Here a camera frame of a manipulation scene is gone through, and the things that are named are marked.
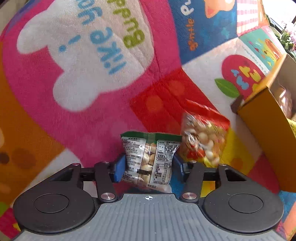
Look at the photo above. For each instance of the clear wrapped pastry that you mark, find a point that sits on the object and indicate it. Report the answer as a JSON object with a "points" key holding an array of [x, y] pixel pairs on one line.
{"points": [[284, 99]]}

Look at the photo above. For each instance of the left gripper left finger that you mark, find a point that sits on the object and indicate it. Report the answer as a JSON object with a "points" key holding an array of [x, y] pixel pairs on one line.
{"points": [[117, 168]]}

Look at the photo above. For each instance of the green peanut packet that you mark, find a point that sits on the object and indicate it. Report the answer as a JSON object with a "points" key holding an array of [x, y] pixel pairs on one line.
{"points": [[149, 159]]}

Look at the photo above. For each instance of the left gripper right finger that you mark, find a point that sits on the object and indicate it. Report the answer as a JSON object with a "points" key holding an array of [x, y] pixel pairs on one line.
{"points": [[180, 168]]}

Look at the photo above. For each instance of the small succulent pot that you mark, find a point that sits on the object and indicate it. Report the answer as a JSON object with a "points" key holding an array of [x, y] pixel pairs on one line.
{"points": [[287, 37]]}

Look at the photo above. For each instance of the red yellow snack packet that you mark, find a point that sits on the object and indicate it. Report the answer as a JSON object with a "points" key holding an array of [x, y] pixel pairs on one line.
{"points": [[204, 131]]}

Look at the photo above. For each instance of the yellow cardboard box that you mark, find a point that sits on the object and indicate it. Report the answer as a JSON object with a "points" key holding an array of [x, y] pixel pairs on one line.
{"points": [[267, 122]]}

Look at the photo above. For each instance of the colourful cartoon play mat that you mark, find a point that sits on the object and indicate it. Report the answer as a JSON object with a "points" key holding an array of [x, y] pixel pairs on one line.
{"points": [[75, 75]]}

